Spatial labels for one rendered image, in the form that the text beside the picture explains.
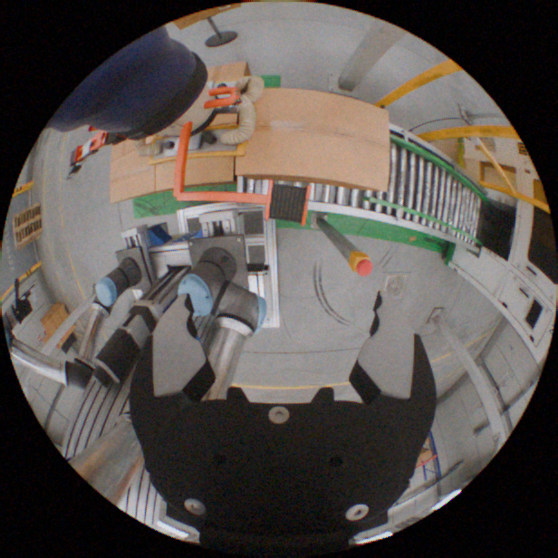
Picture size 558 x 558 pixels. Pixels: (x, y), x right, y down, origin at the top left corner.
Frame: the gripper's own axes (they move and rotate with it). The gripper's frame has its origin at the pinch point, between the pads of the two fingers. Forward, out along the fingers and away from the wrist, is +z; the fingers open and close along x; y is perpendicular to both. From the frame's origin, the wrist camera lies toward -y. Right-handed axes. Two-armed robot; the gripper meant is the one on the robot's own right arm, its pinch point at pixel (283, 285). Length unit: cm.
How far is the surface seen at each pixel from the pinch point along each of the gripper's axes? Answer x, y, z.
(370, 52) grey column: 60, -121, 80
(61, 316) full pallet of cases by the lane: -725, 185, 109
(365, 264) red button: 30, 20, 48
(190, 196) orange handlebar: -20.6, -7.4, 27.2
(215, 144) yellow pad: -18.2, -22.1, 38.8
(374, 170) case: 36, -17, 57
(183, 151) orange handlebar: -21.9, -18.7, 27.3
